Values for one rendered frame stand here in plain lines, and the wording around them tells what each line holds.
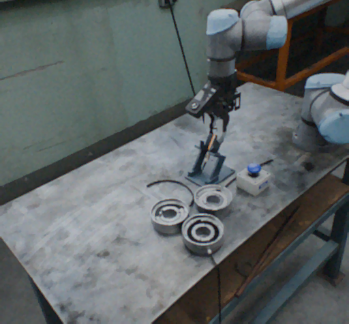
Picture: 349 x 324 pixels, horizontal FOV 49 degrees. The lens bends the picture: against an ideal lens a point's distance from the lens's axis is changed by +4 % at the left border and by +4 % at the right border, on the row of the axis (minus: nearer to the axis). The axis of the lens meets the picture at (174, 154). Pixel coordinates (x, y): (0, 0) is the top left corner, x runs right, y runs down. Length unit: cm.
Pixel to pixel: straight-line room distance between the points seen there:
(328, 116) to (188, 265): 55
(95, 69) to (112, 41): 22
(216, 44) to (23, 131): 171
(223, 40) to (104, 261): 62
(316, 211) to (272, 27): 73
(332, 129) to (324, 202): 46
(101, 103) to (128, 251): 181
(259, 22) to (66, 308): 79
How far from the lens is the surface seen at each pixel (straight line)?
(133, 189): 115
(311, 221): 143
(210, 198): 107
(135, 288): 91
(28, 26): 236
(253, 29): 100
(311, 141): 130
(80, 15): 249
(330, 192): 157
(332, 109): 113
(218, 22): 98
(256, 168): 109
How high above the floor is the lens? 152
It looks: 34 degrees down
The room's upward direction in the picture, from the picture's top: 5 degrees counter-clockwise
